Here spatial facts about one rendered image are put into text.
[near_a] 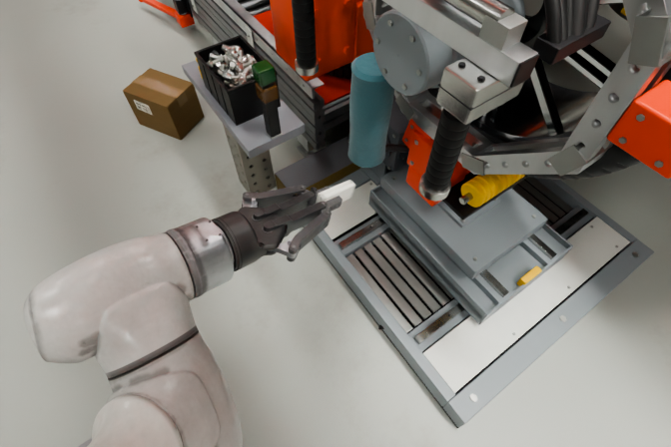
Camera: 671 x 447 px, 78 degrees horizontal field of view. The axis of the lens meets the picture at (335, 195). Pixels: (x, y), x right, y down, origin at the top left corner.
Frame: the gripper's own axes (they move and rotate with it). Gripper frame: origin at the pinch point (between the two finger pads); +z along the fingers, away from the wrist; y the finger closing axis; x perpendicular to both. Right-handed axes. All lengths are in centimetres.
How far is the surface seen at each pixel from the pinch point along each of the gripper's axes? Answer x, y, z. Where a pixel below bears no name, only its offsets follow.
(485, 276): 39, -18, 51
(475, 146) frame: -1.1, -3.8, 34.7
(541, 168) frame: -8.8, -17.9, 27.8
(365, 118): -0.3, 14.2, 20.5
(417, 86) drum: -17.0, 0.2, 11.9
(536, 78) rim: -17.4, -6.7, 37.3
